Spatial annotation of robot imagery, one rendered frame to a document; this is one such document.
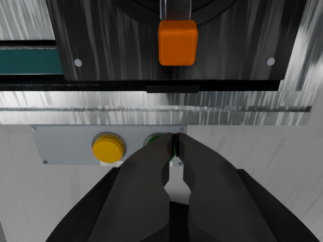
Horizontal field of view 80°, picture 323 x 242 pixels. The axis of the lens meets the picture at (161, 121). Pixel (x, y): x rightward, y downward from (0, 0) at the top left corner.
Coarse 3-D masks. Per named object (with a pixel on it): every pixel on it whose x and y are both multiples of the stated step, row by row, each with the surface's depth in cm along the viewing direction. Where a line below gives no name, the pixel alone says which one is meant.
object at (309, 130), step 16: (320, 96) 33; (320, 112) 34; (0, 128) 38; (16, 128) 38; (192, 128) 36; (208, 128) 36; (224, 128) 36; (240, 128) 36; (256, 128) 36; (272, 128) 36; (288, 128) 36; (304, 128) 36; (320, 128) 36
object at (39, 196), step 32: (0, 160) 42; (32, 160) 41; (256, 160) 39; (288, 160) 39; (320, 160) 39; (0, 192) 46; (32, 192) 46; (64, 192) 45; (288, 192) 43; (320, 192) 43; (32, 224) 51; (320, 224) 48
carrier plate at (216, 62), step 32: (64, 0) 18; (96, 0) 18; (256, 0) 18; (288, 0) 17; (64, 32) 19; (96, 32) 19; (128, 32) 19; (224, 32) 19; (256, 32) 19; (288, 32) 19; (64, 64) 21; (96, 64) 21; (128, 64) 21; (160, 64) 20; (224, 64) 20; (256, 64) 20
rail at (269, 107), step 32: (0, 96) 24; (32, 96) 24; (64, 96) 23; (96, 96) 23; (128, 96) 23; (160, 96) 23; (192, 96) 23; (224, 96) 23; (256, 96) 23; (288, 96) 23
